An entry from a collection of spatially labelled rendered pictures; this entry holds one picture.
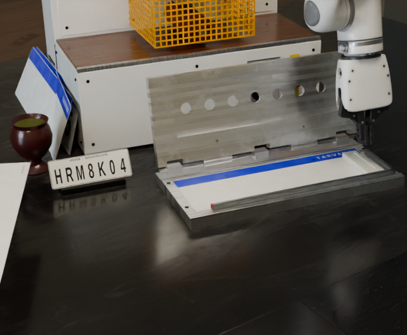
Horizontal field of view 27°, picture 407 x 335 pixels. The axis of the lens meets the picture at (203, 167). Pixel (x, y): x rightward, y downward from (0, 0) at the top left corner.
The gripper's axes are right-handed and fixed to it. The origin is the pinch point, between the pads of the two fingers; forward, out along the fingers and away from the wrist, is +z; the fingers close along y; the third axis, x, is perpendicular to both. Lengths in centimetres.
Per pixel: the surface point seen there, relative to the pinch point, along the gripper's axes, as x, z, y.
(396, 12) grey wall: 230, -1, 152
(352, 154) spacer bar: 5.2, 5.1, -0.1
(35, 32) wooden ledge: 126, -19, -42
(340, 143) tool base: 12.3, 4.2, 1.1
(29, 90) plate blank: 64, -9, -55
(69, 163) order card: 18, 0, -55
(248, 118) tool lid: 13.0, -4.1, -18.8
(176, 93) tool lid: 13.2, -11.3, -33.1
